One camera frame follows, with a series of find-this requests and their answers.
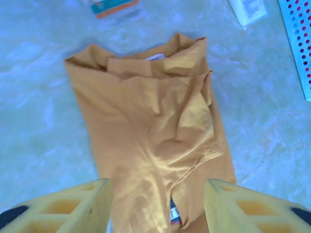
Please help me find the blue plastic basket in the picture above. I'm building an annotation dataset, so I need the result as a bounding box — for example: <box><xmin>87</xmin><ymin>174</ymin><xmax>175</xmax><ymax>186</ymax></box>
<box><xmin>278</xmin><ymin>0</ymin><xmax>311</xmax><ymax>102</ymax></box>

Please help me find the yellow printed t-shirt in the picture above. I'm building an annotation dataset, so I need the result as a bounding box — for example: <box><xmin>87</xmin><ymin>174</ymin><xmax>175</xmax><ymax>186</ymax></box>
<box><xmin>64</xmin><ymin>33</ymin><xmax>238</xmax><ymax>233</ymax></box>

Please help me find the teal and orange card packet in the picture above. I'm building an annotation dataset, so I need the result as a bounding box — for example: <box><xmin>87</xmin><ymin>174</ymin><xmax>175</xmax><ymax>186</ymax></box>
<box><xmin>89</xmin><ymin>0</ymin><xmax>141</xmax><ymax>19</ymax></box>

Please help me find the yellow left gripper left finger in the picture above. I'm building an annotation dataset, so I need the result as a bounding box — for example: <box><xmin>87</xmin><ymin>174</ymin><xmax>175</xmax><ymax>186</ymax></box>
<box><xmin>0</xmin><ymin>178</ymin><xmax>113</xmax><ymax>233</ymax></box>

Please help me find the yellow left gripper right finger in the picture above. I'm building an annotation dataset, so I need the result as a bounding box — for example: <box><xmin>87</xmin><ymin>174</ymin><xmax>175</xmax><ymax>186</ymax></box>
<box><xmin>203</xmin><ymin>178</ymin><xmax>311</xmax><ymax>233</ymax></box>

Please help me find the white paper packet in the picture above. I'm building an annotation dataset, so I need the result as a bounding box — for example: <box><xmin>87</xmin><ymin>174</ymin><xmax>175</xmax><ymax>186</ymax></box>
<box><xmin>227</xmin><ymin>0</ymin><xmax>268</xmax><ymax>27</ymax></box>

